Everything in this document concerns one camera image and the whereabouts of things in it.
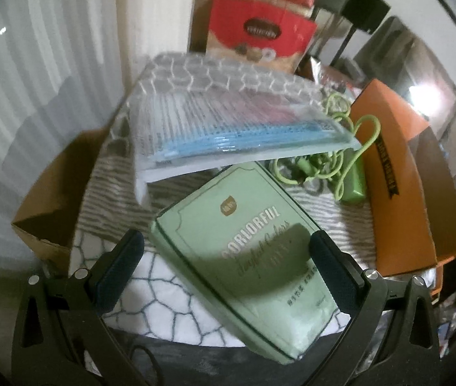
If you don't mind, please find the brown cardboard box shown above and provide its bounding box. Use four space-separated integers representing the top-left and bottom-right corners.
11 127 108 273

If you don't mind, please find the green cable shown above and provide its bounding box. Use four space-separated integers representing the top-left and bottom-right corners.
271 92 382 202

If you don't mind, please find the open box of clutter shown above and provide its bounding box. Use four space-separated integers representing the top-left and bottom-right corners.
295 56 359 93

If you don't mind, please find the black speaker on stand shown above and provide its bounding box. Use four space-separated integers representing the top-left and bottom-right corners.
330 0 390 67

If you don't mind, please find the orange cardboard box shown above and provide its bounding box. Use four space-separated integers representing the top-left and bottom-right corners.
351 79 456 276

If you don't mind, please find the bright lamp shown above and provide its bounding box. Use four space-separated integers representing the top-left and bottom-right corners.
409 83 443 111

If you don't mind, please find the brown sofa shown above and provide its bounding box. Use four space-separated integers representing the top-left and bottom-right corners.
355 16 456 186

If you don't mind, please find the green tissue pack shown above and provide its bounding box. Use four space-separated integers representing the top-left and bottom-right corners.
148 162 338 364

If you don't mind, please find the clear bag of blue masks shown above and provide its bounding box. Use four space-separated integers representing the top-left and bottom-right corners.
128 87 361 205

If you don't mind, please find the white curtain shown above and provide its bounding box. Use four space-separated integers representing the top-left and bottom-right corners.
0 0 197 274

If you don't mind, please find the red collection gift bag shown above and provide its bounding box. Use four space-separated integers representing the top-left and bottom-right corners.
206 0 317 73

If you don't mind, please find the grey patterned blanket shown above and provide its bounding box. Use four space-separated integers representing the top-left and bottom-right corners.
70 52 328 348

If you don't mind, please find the green power bank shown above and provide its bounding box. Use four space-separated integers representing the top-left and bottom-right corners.
340 159 367 205

